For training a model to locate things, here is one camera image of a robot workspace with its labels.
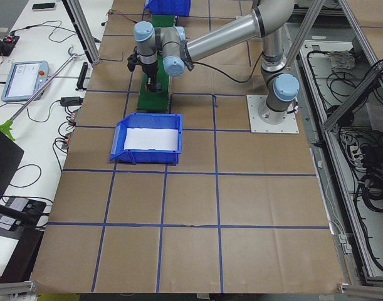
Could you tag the green conveyor belt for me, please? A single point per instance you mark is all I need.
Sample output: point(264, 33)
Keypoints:
point(157, 101)

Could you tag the right blue plastic bin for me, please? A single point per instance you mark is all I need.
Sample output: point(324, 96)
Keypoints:
point(169, 7)

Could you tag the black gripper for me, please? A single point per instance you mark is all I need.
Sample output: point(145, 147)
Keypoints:
point(148, 69)

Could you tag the left white foam pad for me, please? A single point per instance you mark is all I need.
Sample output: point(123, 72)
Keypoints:
point(151, 139)

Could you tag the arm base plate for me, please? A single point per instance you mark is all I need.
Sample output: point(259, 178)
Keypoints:
point(288, 125)

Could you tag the teach pendant tablet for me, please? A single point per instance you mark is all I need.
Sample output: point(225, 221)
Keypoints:
point(24, 79)

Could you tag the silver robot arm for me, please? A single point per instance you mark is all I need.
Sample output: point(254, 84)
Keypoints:
point(264, 21)

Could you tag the reacher grabber tool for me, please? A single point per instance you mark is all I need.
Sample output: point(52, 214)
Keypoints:
point(5, 128)

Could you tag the black smartphone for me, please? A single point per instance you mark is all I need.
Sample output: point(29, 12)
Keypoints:
point(43, 6)

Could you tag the left blue plastic bin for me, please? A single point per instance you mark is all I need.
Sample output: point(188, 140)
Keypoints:
point(152, 121)

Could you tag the black power adapter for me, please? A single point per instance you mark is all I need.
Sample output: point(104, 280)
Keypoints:
point(70, 101)

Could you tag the blue plastic bin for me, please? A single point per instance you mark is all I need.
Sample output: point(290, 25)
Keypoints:
point(152, 121)
point(169, 7)

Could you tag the aluminium frame post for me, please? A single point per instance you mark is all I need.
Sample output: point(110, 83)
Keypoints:
point(78, 20)

